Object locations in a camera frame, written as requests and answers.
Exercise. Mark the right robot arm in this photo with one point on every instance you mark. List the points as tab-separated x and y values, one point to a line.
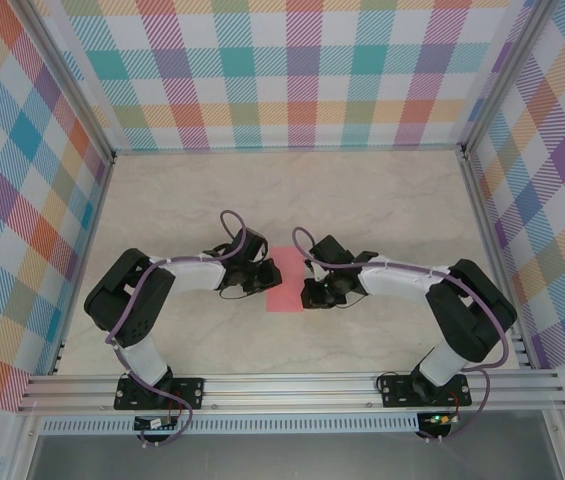
397	282

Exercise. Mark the pink paper sheet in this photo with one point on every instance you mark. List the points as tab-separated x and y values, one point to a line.
289	270

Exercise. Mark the aluminium frame floor bar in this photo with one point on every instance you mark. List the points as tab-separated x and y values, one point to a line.
86	260
496	260
287	148

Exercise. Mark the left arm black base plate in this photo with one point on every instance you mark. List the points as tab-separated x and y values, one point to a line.
187	392

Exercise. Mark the grey metal panel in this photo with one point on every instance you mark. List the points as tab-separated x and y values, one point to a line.
287	457

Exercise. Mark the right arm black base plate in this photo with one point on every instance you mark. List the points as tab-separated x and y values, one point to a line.
397	390

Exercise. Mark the aluminium frame leg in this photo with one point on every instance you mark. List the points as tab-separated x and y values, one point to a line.
562	450
22	450

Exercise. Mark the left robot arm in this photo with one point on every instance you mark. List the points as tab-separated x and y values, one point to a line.
192	277

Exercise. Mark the aluminium frame post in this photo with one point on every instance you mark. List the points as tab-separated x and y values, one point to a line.
82	90
502	75

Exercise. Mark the circuit board with green LED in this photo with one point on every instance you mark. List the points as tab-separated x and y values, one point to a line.
439	420

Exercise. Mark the aluminium mounting rail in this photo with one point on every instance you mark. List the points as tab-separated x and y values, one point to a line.
287	392

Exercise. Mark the black labelled circuit board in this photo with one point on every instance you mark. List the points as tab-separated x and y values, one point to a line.
154	424

